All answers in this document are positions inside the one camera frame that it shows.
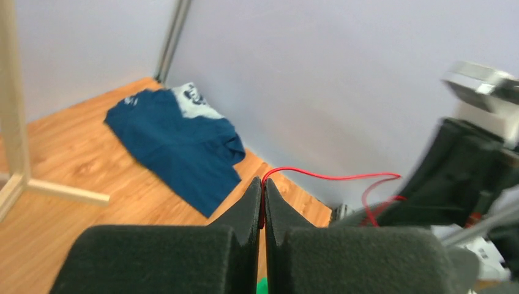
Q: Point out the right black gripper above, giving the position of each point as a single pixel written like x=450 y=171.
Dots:
x=463 y=163

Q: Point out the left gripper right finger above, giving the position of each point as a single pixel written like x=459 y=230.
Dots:
x=303 y=258

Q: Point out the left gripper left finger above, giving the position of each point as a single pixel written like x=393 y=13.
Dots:
x=221 y=257

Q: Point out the grey plastic cable spool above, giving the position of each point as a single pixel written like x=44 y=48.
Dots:
x=500 y=227

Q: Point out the green three-compartment bin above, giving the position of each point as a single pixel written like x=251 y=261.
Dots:
x=262 y=286

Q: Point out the blue printed t-shirt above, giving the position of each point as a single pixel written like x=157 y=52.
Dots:
x=179 y=137

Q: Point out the wooden clothes rack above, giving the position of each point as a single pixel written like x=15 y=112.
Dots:
x=14 y=131

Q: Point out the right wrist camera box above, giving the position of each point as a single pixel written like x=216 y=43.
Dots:
x=481 y=86

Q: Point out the aluminium frame rail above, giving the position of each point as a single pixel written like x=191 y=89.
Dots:
x=171 y=40

